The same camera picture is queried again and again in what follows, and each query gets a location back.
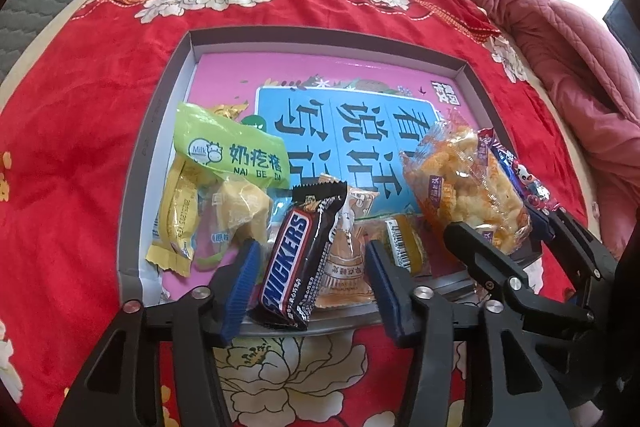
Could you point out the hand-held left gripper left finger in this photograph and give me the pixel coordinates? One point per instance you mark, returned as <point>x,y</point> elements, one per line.
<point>240,287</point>

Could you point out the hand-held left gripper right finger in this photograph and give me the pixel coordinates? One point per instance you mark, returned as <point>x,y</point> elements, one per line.
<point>385,287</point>

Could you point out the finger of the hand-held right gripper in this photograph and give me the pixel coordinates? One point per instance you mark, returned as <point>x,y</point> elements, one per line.
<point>485,257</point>
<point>542,222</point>

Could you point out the red cartoon cookie packet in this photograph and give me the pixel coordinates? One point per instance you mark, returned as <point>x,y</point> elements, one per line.
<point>525,179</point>

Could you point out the orange biscuit packet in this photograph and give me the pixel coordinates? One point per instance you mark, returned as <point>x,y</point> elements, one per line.
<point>345,257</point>

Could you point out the brown chocolate bar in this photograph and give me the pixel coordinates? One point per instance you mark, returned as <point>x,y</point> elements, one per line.
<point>290,257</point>

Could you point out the orange puffed snack bag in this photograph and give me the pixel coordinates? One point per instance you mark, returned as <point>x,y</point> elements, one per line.
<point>465,187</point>

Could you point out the yellow wafer bar packet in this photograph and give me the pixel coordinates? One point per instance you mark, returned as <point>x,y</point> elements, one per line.
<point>172,217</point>

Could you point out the green label snack packet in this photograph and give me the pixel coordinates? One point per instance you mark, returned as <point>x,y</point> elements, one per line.
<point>225,147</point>

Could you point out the grey cardboard box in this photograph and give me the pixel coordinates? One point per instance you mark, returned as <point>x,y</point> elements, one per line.
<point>325,38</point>

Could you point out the pink quilt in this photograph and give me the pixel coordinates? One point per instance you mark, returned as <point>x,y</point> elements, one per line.
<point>565,57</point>

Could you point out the pink book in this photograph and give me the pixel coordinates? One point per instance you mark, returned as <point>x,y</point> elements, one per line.
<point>220,77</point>

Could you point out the red floral blanket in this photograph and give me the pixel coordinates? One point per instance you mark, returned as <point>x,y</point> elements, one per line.
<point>90,132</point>

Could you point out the dark screen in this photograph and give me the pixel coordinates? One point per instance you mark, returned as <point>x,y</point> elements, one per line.
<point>615,14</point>

